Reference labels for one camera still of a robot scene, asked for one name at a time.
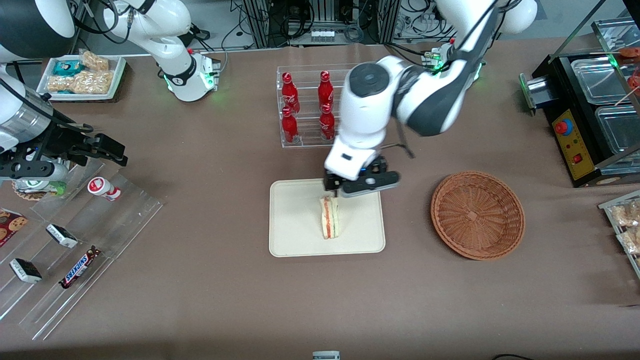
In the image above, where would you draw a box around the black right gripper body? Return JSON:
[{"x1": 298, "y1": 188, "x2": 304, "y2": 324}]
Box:
[{"x1": 31, "y1": 125, "x2": 103, "y2": 167}]

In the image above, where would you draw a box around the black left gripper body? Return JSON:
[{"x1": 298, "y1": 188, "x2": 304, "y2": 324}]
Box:
[{"x1": 323, "y1": 157, "x2": 389, "y2": 194}]

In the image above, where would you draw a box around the triangular sandwich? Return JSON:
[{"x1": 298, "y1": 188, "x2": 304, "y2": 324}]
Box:
[{"x1": 319, "y1": 195, "x2": 344, "y2": 241}]

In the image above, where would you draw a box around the beige plastic tray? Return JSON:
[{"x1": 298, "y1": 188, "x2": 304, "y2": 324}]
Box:
[{"x1": 269, "y1": 176, "x2": 386, "y2": 258}]

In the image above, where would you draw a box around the small woven coaster basket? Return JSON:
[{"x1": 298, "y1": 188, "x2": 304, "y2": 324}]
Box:
[{"x1": 12, "y1": 177, "x2": 67, "y2": 202}]

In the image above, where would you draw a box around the white rectangular snack tray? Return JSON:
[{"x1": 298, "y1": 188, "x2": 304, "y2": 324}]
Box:
[{"x1": 36, "y1": 54, "x2": 127, "y2": 103}]

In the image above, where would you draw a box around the brown wicker basket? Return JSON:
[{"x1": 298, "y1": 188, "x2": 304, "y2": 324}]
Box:
[{"x1": 430, "y1": 171, "x2": 526, "y2": 261}]

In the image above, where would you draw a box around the white red yogurt bottle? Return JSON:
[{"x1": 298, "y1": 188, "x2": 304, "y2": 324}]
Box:
[{"x1": 87, "y1": 176, "x2": 122, "y2": 202}]

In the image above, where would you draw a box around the clear acrylic bottle rack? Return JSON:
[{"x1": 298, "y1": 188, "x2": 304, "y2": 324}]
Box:
[{"x1": 276, "y1": 62, "x2": 369, "y2": 149}]

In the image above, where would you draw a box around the red cola bottle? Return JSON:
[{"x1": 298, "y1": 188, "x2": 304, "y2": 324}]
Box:
[
  {"x1": 318, "y1": 70, "x2": 335, "y2": 112},
  {"x1": 281, "y1": 107, "x2": 300, "y2": 145},
  {"x1": 281, "y1": 72, "x2": 301, "y2": 115},
  {"x1": 319, "y1": 103, "x2": 336, "y2": 141}
]

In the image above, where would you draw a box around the small rice cracker pack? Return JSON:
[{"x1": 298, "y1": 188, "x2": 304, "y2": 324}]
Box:
[
  {"x1": 79, "y1": 49, "x2": 110, "y2": 72},
  {"x1": 47, "y1": 75, "x2": 76, "y2": 94}
]

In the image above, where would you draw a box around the large rice cracker pack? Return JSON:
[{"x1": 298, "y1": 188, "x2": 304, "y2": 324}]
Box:
[{"x1": 71, "y1": 70, "x2": 115, "y2": 96}]

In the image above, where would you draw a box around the clear acrylic tiered display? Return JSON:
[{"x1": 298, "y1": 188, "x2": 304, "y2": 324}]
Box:
[{"x1": 0, "y1": 159, "x2": 165, "y2": 342}]

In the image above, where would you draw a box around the teal snack packet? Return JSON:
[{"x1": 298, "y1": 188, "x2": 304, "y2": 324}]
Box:
[{"x1": 52, "y1": 59, "x2": 84, "y2": 77}]

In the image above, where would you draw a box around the black white snack bar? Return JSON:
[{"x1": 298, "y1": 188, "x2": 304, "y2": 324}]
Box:
[
  {"x1": 9, "y1": 258, "x2": 44, "y2": 285},
  {"x1": 45, "y1": 223, "x2": 80, "y2": 249}
]

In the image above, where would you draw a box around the red cookie packet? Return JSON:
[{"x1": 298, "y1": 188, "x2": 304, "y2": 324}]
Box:
[{"x1": 0, "y1": 208, "x2": 30, "y2": 249}]

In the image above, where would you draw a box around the brown Snickers bar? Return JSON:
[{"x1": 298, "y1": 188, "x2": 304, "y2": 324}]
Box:
[{"x1": 58, "y1": 245, "x2": 103, "y2": 290}]

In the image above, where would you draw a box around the black food warmer machine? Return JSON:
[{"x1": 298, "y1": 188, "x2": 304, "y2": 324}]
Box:
[{"x1": 519, "y1": 17, "x2": 640, "y2": 189}]

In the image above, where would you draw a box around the clear steel food pan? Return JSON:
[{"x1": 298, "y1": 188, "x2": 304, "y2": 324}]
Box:
[
  {"x1": 594, "y1": 104, "x2": 640, "y2": 162},
  {"x1": 571, "y1": 55, "x2": 635, "y2": 106}
]

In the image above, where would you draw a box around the clear wrapped pastry packet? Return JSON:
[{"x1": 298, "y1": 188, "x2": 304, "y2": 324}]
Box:
[
  {"x1": 617, "y1": 227, "x2": 640, "y2": 257},
  {"x1": 610, "y1": 199, "x2": 640, "y2": 229}
]

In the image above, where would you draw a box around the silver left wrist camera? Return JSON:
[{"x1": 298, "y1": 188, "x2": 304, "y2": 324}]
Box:
[{"x1": 340, "y1": 171, "x2": 402, "y2": 200}]

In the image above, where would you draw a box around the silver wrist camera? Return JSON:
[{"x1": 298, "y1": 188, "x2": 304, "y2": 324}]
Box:
[
  {"x1": 340, "y1": 171, "x2": 402, "y2": 200},
  {"x1": 0, "y1": 159, "x2": 70, "y2": 182}
]

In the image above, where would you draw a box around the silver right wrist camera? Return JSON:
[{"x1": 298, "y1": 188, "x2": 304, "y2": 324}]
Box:
[{"x1": 0, "y1": 159, "x2": 70, "y2": 182}]

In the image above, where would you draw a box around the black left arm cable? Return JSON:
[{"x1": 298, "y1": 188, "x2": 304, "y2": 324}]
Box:
[{"x1": 394, "y1": 118, "x2": 417, "y2": 161}]

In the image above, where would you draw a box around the aluminium frame equipment cabinet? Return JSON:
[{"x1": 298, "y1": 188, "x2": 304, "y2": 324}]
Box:
[{"x1": 239, "y1": 0, "x2": 402, "y2": 50}]

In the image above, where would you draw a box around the metal wire snack tray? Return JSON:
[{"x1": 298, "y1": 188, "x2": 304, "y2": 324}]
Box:
[{"x1": 598, "y1": 189, "x2": 640, "y2": 279}]

